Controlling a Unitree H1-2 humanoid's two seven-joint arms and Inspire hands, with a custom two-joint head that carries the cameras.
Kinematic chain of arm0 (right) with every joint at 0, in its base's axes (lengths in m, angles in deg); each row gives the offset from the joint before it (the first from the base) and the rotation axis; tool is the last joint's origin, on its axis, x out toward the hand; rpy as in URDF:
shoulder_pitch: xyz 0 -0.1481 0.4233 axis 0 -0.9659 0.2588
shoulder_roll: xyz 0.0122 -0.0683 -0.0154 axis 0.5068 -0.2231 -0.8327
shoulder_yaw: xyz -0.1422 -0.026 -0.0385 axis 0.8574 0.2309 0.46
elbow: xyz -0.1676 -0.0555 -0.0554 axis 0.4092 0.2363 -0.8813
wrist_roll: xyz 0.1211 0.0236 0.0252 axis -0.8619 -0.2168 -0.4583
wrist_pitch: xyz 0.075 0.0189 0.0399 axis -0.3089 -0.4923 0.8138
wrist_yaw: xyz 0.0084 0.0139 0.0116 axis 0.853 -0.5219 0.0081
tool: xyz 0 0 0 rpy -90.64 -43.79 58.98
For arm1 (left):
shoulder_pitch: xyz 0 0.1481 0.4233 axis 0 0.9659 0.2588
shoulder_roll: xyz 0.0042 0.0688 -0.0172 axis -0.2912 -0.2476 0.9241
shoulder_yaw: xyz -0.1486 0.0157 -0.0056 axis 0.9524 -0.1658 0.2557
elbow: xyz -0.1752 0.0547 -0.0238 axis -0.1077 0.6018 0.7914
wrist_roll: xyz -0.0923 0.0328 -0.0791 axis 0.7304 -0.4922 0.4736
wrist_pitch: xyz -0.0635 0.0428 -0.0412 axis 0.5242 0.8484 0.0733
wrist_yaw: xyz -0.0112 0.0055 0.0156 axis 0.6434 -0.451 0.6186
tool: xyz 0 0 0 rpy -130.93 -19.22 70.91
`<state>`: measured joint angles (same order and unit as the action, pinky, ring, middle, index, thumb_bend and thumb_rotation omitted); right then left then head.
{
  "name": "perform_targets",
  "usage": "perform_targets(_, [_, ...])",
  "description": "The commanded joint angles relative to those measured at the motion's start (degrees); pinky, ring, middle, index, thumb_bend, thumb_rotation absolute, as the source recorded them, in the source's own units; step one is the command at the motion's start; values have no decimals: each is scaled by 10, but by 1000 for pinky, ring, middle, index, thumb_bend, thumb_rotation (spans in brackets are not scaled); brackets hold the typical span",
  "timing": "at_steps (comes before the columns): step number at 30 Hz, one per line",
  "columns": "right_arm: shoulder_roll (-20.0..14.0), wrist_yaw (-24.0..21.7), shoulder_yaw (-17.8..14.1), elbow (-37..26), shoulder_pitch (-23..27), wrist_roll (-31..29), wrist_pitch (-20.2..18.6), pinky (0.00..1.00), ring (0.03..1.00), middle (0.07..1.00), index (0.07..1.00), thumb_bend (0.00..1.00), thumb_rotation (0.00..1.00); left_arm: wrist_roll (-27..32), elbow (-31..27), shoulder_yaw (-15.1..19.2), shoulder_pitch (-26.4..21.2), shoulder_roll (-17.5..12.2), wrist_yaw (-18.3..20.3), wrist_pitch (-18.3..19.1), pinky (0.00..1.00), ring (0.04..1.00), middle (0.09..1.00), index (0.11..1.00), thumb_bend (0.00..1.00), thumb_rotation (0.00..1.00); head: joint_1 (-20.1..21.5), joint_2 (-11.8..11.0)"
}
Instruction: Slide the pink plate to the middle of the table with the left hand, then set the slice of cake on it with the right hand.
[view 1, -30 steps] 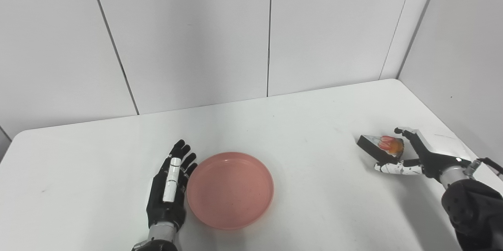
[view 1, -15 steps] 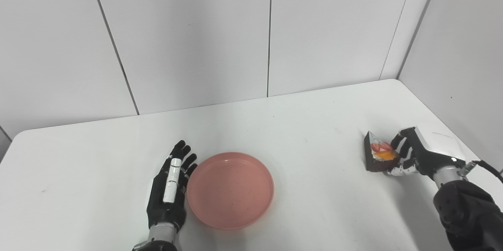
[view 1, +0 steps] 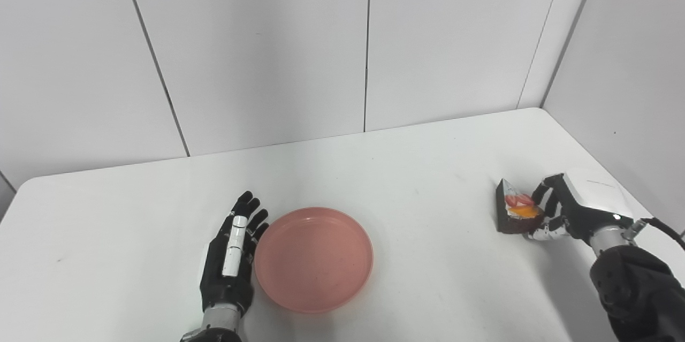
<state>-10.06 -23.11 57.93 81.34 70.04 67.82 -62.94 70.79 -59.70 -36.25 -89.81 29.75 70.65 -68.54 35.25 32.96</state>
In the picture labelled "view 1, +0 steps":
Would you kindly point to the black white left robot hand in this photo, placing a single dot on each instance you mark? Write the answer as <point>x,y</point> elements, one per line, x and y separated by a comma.
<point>214,278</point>

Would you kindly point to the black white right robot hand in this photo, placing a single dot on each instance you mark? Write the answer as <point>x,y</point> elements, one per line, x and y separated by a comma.
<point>586,208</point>

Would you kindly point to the chocolate cake slice with fruit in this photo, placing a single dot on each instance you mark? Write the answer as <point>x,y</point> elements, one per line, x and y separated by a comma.
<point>507,213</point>

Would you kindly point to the pink round plate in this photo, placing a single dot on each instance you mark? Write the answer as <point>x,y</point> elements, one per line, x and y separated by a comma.
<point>314,260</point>

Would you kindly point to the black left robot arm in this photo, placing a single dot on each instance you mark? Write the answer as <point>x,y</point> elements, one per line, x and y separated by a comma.
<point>214,326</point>

